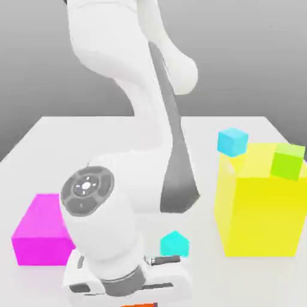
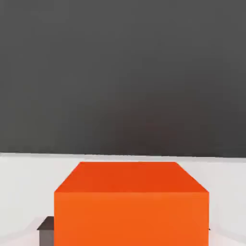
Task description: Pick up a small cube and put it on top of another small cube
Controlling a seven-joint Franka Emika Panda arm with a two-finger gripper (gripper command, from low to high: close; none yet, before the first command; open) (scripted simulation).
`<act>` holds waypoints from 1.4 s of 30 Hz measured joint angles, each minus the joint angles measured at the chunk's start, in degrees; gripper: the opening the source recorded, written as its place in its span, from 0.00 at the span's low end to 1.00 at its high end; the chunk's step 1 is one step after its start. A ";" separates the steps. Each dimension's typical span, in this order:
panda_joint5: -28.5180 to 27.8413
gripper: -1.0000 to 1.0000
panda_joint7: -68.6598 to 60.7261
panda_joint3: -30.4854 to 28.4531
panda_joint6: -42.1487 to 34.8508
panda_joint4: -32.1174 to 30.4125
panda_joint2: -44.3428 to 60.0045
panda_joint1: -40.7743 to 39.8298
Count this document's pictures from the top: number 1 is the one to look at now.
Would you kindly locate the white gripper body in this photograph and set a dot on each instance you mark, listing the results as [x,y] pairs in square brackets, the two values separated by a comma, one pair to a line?
[168,274]

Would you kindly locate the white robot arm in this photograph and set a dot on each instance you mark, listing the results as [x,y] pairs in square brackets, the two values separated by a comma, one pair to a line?
[108,72]

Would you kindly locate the small cyan cube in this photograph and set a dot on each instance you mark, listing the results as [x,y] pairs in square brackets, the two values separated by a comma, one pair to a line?
[174,244]

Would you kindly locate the small orange cube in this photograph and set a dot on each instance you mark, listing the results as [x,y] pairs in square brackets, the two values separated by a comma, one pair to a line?
[138,305]

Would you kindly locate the small blue cube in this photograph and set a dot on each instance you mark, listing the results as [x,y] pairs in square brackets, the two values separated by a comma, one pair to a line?
[231,144]

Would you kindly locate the small green cube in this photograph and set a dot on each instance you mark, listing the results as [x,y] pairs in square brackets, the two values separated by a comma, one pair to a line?
[286,165]

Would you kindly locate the large yellow box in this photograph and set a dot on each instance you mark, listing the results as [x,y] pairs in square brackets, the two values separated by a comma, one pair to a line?
[261,215]

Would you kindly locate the large magenta box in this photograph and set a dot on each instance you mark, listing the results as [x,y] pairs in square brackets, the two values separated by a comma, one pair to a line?
[40,249]

